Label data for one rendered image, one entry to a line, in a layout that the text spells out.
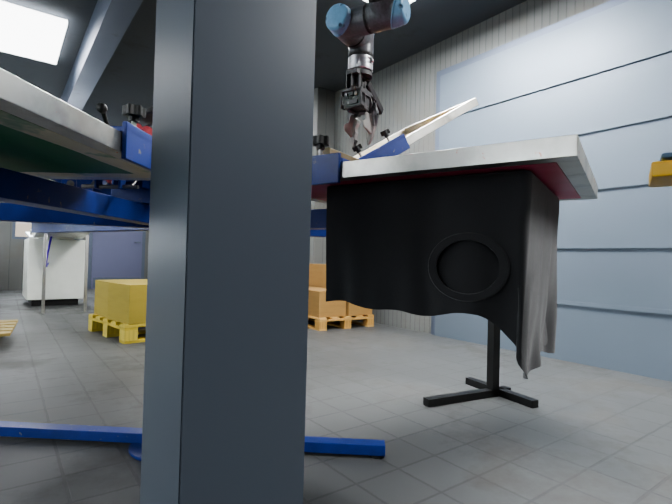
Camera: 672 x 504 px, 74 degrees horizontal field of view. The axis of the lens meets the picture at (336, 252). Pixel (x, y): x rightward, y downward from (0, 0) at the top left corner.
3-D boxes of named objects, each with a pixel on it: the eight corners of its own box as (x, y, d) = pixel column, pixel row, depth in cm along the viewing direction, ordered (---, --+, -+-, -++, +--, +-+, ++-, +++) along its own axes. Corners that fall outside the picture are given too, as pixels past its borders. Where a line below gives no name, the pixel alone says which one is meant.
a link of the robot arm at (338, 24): (359, -7, 115) (377, 14, 125) (323, 5, 121) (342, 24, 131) (359, 23, 115) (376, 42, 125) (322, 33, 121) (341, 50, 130)
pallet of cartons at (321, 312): (317, 314, 611) (318, 263, 612) (379, 325, 521) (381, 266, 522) (263, 318, 556) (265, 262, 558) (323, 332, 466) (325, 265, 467)
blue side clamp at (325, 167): (349, 185, 106) (350, 156, 106) (338, 182, 102) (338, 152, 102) (256, 193, 123) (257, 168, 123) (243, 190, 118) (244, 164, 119)
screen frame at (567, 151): (597, 199, 125) (597, 185, 125) (577, 155, 76) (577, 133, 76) (356, 210, 168) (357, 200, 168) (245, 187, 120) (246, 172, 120)
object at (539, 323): (557, 352, 123) (560, 198, 124) (526, 390, 86) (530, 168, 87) (545, 351, 125) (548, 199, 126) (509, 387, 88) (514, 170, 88)
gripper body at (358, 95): (339, 111, 130) (340, 70, 130) (354, 119, 137) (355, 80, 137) (361, 106, 126) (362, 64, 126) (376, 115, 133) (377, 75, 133)
